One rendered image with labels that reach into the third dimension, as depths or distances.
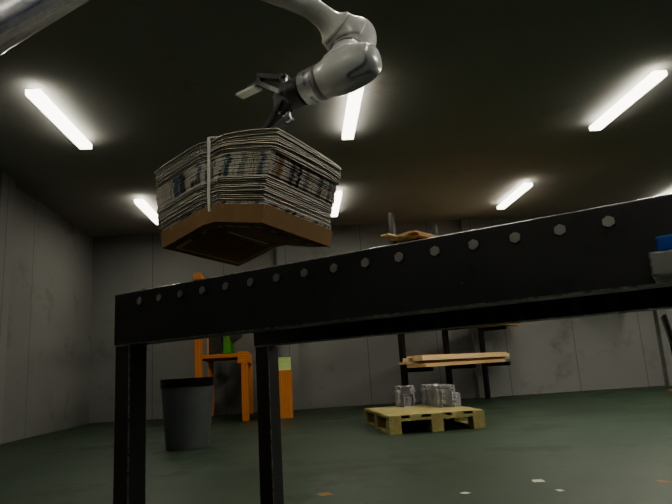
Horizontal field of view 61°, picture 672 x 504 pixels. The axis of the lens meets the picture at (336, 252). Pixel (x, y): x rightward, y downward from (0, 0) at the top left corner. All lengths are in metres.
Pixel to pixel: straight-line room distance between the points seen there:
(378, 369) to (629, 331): 4.47
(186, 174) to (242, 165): 0.19
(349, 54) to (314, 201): 0.36
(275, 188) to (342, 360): 8.59
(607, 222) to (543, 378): 9.79
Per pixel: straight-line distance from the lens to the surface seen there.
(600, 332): 11.12
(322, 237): 1.49
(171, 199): 1.53
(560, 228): 0.90
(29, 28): 1.42
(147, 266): 10.36
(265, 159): 1.35
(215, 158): 1.46
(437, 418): 5.49
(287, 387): 8.11
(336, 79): 1.43
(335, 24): 1.55
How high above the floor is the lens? 0.59
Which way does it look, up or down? 12 degrees up
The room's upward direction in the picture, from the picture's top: 4 degrees counter-clockwise
